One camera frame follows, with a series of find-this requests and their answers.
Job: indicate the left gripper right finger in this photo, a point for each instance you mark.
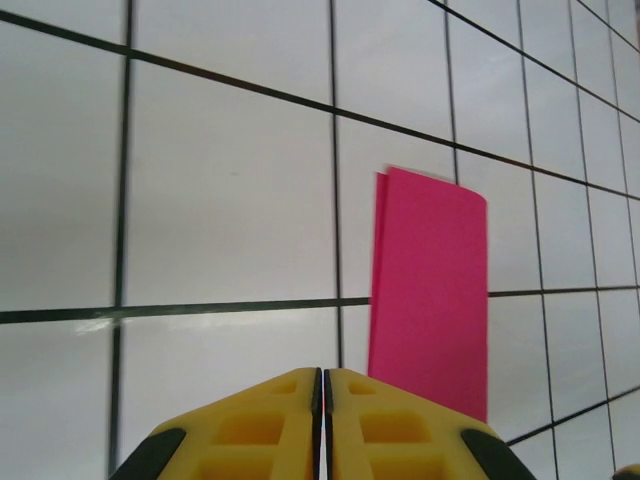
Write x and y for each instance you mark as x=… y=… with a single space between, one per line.
x=400 y=430

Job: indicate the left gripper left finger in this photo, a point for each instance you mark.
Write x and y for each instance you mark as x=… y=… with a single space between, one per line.
x=250 y=430

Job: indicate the magenta cloth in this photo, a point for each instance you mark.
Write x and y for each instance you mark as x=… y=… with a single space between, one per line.
x=430 y=280

